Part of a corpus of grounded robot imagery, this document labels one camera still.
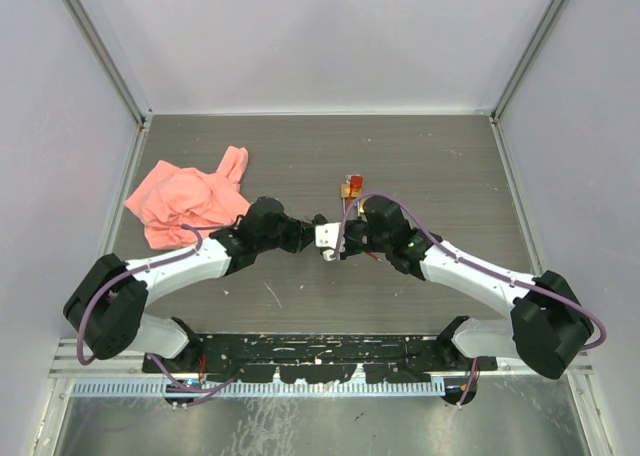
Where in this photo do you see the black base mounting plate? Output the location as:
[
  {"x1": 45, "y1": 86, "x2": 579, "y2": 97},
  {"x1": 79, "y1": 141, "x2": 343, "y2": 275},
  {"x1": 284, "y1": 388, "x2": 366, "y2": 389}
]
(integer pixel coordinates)
[{"x1": 161, "y1": 334, "x2": 472, "y2": 384}]

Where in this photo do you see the pink cloth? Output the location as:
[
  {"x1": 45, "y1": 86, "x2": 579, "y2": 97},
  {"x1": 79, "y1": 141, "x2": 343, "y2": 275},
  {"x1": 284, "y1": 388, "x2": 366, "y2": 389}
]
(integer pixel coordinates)
[{"x1": 124, "y1": 146, "x2": 250, "y2": 250}]

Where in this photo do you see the slotted cable duct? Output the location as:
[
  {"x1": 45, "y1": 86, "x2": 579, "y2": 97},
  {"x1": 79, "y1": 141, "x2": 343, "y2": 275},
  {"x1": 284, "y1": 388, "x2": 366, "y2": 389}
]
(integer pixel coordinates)
[{"x1": 71, "y1": 377, "x2": 445, "y2": 398}]

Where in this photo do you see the aluminium frame rail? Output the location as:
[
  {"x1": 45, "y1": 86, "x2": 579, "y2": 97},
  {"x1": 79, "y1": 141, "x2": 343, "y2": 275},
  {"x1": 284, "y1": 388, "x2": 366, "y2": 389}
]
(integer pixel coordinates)
[{"x1": 48, "y1": 338, "x2": 594, "y2": 379}]

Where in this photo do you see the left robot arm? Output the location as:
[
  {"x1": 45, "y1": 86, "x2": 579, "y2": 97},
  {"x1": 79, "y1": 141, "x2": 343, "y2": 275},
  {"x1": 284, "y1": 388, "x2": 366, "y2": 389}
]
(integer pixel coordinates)
[{"x1": 63, "y1": 197, "x2": 315, "y2": 372}]

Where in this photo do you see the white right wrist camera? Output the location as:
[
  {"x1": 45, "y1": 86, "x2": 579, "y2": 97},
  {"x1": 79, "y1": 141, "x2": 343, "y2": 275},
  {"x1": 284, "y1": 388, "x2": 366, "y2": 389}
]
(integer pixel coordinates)
[{"x1": 315, "y1": 222, "x2": 344, "y2": 262}]

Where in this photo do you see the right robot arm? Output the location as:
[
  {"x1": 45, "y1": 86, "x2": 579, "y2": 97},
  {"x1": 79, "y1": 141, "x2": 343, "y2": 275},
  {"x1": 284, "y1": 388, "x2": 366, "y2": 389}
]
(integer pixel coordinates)
[{"x1": 336, "y1": 194, "x2": 603, "y2": 380}]

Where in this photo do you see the large brass padlock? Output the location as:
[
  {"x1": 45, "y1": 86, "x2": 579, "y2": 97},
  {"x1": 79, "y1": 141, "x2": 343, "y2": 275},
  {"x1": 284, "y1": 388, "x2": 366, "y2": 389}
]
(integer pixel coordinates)
[{"x1": 340, "y1": 183, "x2": 358, "y2": 213}]

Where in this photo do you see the red cable seal lock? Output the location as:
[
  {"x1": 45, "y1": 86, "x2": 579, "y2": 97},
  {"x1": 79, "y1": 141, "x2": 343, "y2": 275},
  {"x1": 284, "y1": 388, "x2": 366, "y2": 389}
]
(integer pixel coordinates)
[{"x1": 343, "y1": 175, "x2": 364, "y2": 197}]

